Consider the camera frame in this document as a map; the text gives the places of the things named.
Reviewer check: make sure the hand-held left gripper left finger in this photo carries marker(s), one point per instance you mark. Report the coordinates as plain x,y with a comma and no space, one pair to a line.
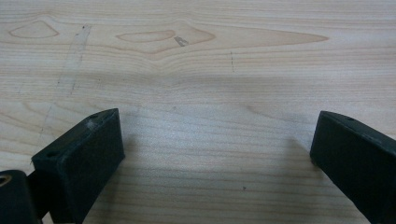
84,161

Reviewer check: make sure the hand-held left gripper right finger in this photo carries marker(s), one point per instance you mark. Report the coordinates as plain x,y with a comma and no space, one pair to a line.
355,155

